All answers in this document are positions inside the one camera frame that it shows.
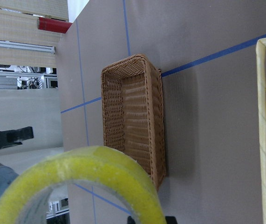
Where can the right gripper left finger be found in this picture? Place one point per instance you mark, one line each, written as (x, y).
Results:
(130, 220)

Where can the red bottle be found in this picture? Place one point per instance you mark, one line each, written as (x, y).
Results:
(53, 25)

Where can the brown wicker basket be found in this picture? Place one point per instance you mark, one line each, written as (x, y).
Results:
(133, 113)

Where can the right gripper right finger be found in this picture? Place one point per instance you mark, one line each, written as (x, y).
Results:
(171, 220)

